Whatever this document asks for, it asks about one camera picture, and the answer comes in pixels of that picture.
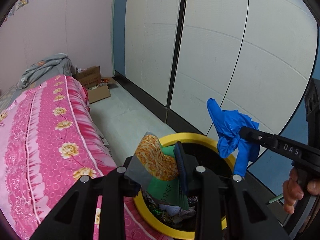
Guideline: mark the orange green snack packet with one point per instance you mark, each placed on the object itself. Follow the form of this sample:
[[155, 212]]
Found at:
[[154, 168]]

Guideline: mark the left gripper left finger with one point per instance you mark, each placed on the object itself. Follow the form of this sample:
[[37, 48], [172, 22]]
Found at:
[[73, 216]]

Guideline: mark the yellow rimmed black trash bin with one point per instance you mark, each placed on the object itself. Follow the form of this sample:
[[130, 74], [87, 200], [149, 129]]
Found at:
[[166, 221]]

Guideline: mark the flat open cardboard box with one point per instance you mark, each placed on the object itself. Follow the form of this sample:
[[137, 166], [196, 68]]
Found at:
[[102, 90]]

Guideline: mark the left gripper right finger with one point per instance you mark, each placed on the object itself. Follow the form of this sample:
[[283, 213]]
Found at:
[[246, 216]]

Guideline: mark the anime posters on wall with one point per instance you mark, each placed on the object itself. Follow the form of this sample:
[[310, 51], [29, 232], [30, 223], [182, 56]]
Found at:
[[18, 5]]

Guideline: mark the grey folded blanket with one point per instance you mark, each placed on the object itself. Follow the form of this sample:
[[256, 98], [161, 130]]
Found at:
[[59, 61]]

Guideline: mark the white wardrobe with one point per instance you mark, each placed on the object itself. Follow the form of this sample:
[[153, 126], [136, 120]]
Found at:
[[255, 56]]

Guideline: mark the blue rubber glove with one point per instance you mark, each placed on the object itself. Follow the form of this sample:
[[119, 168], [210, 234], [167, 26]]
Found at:
[[227, 125]]

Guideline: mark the pink floral bedspread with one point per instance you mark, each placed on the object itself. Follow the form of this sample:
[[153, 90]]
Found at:
[[48, 142]]

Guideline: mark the person's right hand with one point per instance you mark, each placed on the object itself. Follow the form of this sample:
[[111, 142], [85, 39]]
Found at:
[[292, 192]]

